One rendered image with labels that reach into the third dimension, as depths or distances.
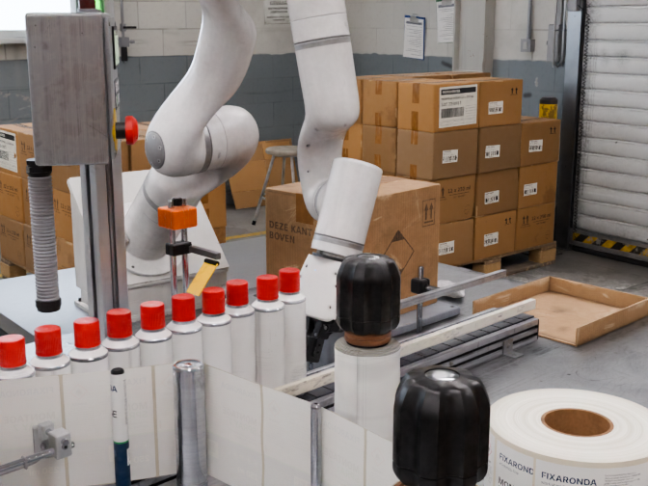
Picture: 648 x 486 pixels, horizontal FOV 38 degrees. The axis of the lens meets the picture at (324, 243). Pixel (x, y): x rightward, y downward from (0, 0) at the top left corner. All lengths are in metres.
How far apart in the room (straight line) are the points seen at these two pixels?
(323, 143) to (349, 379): 0.51
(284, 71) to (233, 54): 6.25
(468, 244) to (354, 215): 3.81
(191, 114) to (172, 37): 5.64
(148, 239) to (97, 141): 0.81
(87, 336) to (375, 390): 0.38
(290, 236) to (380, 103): 3.31
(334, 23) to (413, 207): 0.62
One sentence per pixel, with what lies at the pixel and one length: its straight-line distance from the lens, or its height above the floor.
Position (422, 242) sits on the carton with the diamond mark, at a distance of 2.05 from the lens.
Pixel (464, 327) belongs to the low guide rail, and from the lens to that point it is 1.78.
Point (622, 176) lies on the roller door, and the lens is 6.08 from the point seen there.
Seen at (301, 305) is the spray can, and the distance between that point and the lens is 1.48.
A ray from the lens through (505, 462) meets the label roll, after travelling 1.07.
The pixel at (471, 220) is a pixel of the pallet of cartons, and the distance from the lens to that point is 5.29.
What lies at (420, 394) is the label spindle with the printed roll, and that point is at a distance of 0.78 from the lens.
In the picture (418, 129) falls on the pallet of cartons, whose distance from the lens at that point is 5.04.
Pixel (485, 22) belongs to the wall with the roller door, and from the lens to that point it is 6.79.
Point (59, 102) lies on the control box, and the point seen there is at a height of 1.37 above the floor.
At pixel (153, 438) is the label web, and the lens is 1.19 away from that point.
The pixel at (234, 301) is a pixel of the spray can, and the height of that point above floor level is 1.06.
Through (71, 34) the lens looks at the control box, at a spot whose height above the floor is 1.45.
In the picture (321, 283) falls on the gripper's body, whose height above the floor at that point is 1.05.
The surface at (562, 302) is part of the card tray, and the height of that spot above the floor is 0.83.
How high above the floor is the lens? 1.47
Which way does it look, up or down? 13 degrees down
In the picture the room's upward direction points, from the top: straight up
